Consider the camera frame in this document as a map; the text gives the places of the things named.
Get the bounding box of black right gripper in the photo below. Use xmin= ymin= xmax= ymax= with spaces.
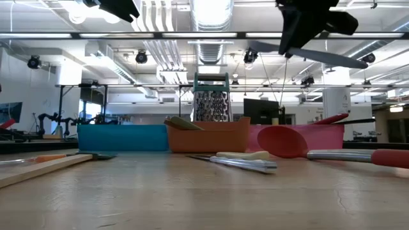
xmin=274 ymin=0 xmax=359 ymax=59

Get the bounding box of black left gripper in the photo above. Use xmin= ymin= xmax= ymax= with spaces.
xmin=82 ymin=0 xmax=141 ymax=24

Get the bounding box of grey kitchen spatula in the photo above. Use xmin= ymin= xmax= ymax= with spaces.
xmin=248 ymin=40 xmax=369 ymax=70

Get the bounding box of black spoon red handle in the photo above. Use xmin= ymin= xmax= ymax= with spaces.
xmin=310 ymin=112 xmax=350 ymax=126

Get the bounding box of all-black kitchen spoon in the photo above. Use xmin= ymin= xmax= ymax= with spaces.
xmin=332 ymin=118 xmax=377 ymax=126

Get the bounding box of red spoon steel handle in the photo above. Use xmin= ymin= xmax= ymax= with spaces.
xmin=256 ymin=125 xmax=409 ymax=169

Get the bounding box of green-handled table knife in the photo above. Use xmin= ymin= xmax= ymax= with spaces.
xmin=168 ymin=115 xmax=205 ymax=131

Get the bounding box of yellow-handled table knife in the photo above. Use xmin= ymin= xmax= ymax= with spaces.
xmin=215 ymin=150 xmax=271 ymax=161

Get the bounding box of all-steel table knife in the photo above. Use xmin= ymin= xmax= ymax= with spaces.
xmin=186 ymin=153 xmax=278 ymax=175

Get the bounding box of blue-striped handle table knife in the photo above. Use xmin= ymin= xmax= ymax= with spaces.
xmin=75 ymin=150 xmax=118 ymax=161

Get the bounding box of black computer monitor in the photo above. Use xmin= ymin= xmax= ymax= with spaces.
xmin=243 ymin=98 xmax=281 ymax=126

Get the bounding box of pink plastic bin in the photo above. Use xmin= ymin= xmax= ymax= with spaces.
xmin=247 ymin=123 xmax=346 ymax=152

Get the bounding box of blue plastic bin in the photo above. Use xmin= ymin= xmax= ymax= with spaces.
xmin=76 ymin=123 xmax=169 ymax=152

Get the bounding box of orange plastic bin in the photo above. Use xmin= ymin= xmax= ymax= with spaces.
xmin=160 ymin=112 xmax=252 ymax=154

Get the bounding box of black ceiling-hung camera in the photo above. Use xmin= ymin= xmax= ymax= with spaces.
xmin=27 ymin=54 xmax=42 ymax=70
xmin=135 ymin=50 xmax=148 ymax=65
xmin=300 ymin=75 xmax=316 ymax=88
xmin=243 ymin=48 xmax=259 ymax=65
xmin=360 ymin=52 xmax=376 ymax=65

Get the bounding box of white rectangular air duct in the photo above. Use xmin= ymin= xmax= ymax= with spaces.
xmin=84 ymin=40 xmax=159 ymax=99

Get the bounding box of hanging black cable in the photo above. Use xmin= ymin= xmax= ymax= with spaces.
xmin=279 ymin=57 xmax=288 ymax=109

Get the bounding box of thin slanted black cable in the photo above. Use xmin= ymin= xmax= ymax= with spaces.
xmin=259 ymin=54 xmax=279 ymax=104

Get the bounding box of black overhead frame bar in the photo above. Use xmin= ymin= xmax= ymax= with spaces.
xmin=0 ymin=31 xmax=409 ymax=41

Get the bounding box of silver round air duct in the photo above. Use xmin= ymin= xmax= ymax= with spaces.
xmin=190 ymin=0 xmax=235 ymax=65

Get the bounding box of black background workstation frame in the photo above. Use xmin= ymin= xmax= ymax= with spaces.
xmin=54 ymin=82 xmax=193 ymax=134

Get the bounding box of steel box grater teal handle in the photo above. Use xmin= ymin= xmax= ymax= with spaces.
xmin=190 ymin=72 xmax=234 ymax=123

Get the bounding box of dark blue wall screen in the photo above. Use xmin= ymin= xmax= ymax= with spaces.
xmin=0 ymin=102 xmax=24 ymax=125

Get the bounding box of orange-handled small tool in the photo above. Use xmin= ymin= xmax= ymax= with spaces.
xmin=0 ymin=154 xmax=67 ymax=165

